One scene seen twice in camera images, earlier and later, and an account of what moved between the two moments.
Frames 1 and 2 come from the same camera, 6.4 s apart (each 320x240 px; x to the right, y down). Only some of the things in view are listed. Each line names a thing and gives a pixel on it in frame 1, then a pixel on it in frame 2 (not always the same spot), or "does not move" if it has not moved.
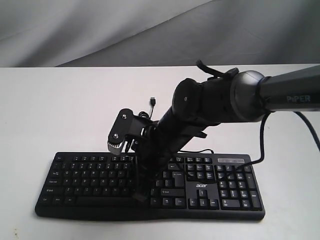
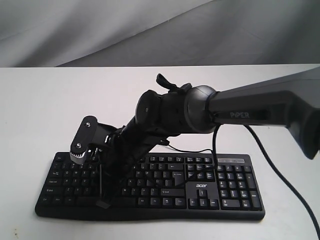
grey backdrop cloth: (38, 33) does not move
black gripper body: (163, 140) -> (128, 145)
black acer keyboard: (101, 186) does not move
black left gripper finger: (138, 193) -> (101, 203)
